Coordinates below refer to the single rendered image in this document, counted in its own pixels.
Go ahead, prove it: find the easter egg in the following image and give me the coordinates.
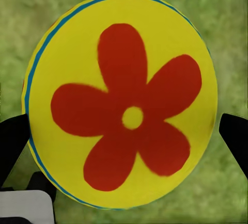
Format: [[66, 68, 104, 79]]
[[21, 0, 218, 210]]

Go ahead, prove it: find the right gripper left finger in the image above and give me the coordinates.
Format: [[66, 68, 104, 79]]
[[0, 114, 30, 188]]

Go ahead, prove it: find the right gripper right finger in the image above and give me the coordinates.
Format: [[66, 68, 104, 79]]
[[219, 113, 248, 179]]

